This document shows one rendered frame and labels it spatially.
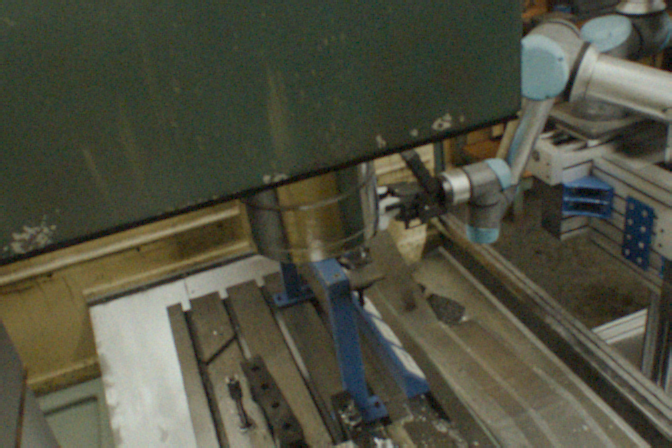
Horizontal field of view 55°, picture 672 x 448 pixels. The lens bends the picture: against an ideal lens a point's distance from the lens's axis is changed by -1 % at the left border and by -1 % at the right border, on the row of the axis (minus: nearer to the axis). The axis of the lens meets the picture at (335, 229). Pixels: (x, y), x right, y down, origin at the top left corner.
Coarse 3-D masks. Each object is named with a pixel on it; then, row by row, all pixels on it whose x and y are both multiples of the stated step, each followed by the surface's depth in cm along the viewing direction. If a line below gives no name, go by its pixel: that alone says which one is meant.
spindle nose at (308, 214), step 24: (360, 168) 67; (264, 192) 66; (288, 192) 65; (312, 192) 65; (336, 192) 66; (360, 192) 68; (240, 216) 72; (264, 216) 67; (288, 216) 66; (312, 216) 66; (336, 216) 67; (360, 216) 69; (264, 240) 69; (288, 240) 68; (312, 240) 68; (336, 240) 68; (360, 240) 70
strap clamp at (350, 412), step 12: (336, 396) 115; (348, 396) 115; (336, 408) 113; (348, 408) 108; (336, 420) 117; (348, 420) 109; (360, 420) 109; (348, 432) 108; (360, 432) 108; (360, 444) 106
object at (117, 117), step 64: (0, 0) 45; (64, 0) 46; (128, 0) 48; (192, 0) 49; (256, 0) 51; (320, 0) 52; (384, 0) 54; (448, 0) 56; (512, 0) 58; (0, 64) 46; (64, 64) 48; (128, 64) 49; (192, 64) 51; (256, 64) 53; (320, 64) 55; (384, 64) 57; (448, 64) 59; (512, 64) 61; (0, 128) 48; (64, 128) 50; (128, 128) 52; (192, 128) 53; (256, 128) 55; (320, 128) 57; (384, 128) 59; (448, 128) 62; (0, 192) 50; (64, 192) 52; (128, 192) 54; (192, 192) 56; (256, 192) 58; (0, 256) 53
